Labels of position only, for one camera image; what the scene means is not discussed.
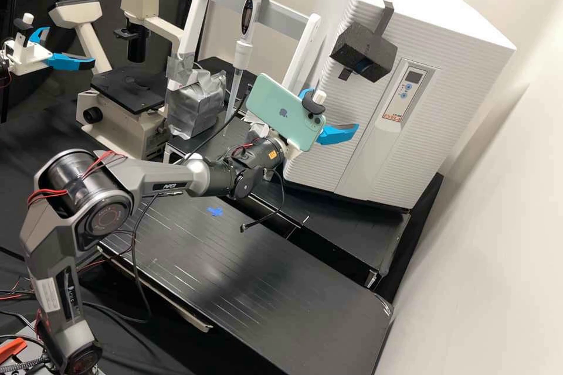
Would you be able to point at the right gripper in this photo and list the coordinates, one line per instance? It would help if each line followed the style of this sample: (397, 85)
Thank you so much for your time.
(291, 148)

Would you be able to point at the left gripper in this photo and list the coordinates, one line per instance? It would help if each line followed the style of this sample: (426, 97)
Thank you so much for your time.
(28, 57)

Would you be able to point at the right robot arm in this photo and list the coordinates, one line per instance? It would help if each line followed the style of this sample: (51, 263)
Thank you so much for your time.
(132, 173)

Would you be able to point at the pipette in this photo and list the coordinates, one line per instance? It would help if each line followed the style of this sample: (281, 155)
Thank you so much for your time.
(250, 10)

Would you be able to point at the orange clamp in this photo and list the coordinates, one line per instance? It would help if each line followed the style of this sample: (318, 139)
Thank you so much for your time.
(12, 348)

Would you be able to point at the incubator door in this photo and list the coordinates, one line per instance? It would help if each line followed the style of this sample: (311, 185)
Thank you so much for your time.
(360, 129)

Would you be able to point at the right wrist camera phone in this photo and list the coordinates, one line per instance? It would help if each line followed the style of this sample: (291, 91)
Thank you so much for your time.
(277, 107)

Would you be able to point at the left phone holder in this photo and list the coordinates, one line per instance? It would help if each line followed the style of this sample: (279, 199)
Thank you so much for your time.
(23, 25)

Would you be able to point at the white pipette stand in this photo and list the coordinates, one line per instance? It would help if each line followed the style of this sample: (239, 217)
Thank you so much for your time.
(281, 12)

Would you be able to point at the white incubator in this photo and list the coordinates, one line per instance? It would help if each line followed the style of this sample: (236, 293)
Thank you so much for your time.
(462, 85)

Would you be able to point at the cream microscope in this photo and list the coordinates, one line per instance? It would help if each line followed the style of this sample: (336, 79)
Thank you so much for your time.
(123, 120)

